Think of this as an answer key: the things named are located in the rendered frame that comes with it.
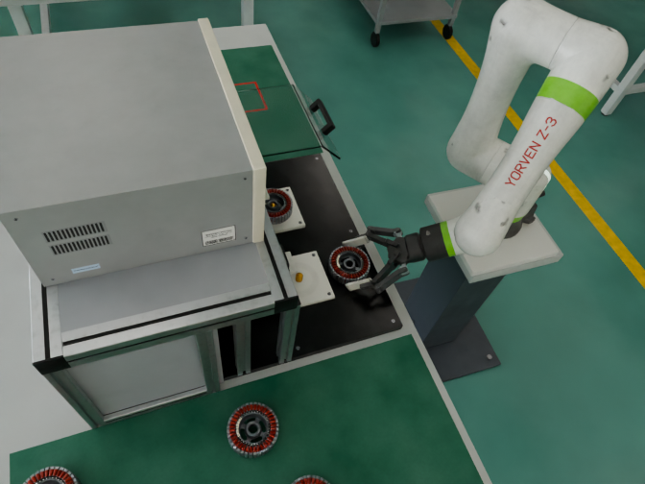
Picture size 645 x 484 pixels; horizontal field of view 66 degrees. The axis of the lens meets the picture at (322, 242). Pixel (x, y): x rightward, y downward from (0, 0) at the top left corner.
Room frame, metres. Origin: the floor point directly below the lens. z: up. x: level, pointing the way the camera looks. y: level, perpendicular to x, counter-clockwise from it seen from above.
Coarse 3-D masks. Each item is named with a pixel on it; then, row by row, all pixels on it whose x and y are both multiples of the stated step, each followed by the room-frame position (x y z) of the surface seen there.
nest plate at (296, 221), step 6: (288, 192) 0.98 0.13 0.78; (294, 198) 0.96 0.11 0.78; (294, 204) 0.94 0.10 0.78; (294, 210) 0.91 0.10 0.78; (294, 216) 0.89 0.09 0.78; (300, 216) 0.90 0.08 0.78; (288, 222) 0.87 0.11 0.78; (294, 222) 0.87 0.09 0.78; (300, 222) 0.88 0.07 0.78; (276, 228) 0.84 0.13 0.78; (282, 228) 0.84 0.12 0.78; (288, 228) 0.85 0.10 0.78; (294, 228) 0.85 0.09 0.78; (300, 228) 0.86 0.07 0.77
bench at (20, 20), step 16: (0, 0) 1.71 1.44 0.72; (16, 0) 1.74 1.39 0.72; (32, 0) 1.76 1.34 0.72; (48, 0) 1.79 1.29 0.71; (64, 0) 1.82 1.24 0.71; (80, 0) 1.85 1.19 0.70; (16, 16) 1.75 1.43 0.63; (48, 16) 2.41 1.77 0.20; (32, 32) 1.79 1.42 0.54; (48, 32) 2.27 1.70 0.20
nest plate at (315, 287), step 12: (312, 252) 0.78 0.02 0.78; (300, 264) 0.73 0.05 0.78; (312, 264) 0.74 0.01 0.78; (312, 276) 0.71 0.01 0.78; (324, 276) 0.71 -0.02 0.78; (300, 288) 0.66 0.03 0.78; (312, 288) 0.67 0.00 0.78; (324, 288) 0.68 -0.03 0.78; (300, 300) 0.63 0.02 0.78; (312, 300) 0.63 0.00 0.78; (324, 300) 0.65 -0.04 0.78
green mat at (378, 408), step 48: (288, 384) 0.42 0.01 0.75; (336, 384) 0.44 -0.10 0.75; (384, 384) 0.46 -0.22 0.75; (432, 384) 0.49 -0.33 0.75; (96, 432) 0.23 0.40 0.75; (144, 432) 0.25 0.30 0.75; (192, 432) 0.27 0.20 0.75; (240, 432) 0.29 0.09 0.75; (288, 432) 0.31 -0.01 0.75; (336, 432) 0.33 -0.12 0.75; (384, 432) 0.35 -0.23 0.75; (432, 432) 0.37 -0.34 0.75; (96, 480) 0.14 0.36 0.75; (144, 480) 0.16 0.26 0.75; (192, 480) 0.18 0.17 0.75; (240, 480) 0.19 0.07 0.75; (288, 480) 0.21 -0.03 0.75; (336, 480) 0.23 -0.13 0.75; (384, 480) 0.25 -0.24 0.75; (432, 480) 0.27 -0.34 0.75; (480, 480) 0.29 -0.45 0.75
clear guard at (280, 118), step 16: (240, 96) 1.02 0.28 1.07; (256, 96) 1.03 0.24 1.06; (272, 96) 1.04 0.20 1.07; (288, 96) 1.06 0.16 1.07; (304, 96) 1.11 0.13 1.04; (256, 112) 0.97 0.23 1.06; (272, 112) 0.98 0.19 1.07; (288, 112) 0.99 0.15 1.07; (304, 112) 1.01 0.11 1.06; (256, 128) 0.92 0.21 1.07; (272, 128) 0.93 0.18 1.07; (288, 128) 0.94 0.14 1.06; (304, 128) 0.95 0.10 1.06; (320, 128) 0.99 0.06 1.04; (272, 144) 0.87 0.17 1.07; (288, 144) 0.88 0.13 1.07; (304, 144) 0.89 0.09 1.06; (320, 144) 0.90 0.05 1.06
